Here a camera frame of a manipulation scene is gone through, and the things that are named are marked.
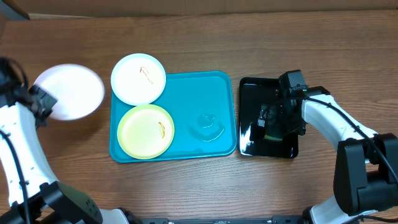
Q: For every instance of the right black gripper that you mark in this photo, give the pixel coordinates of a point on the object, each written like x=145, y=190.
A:
x=301, y=130

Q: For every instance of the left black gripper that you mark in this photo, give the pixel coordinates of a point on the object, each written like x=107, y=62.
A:
x=47, y=99

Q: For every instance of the green yellow sponge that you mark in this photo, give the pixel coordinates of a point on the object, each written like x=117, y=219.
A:
x=273, y=133

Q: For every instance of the pink plate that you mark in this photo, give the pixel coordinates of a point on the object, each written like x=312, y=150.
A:
x=77, y=89

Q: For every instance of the white plate with stain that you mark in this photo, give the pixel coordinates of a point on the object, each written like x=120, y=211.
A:
x=138, y=79

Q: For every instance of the yellow plate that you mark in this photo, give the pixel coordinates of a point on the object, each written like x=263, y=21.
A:
x=145, y=132

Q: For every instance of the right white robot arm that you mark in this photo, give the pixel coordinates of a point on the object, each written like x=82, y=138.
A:
x=365, y=179

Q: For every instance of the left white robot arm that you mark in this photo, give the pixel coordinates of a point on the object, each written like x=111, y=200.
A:
x=35, y=194

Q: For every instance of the black plastic tray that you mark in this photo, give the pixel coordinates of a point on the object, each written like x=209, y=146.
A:
x=253, y=92

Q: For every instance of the teal plastic tray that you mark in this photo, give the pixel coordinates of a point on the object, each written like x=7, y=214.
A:
x=202, y=108

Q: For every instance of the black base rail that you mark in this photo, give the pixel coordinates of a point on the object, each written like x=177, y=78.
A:
x=277, y=219

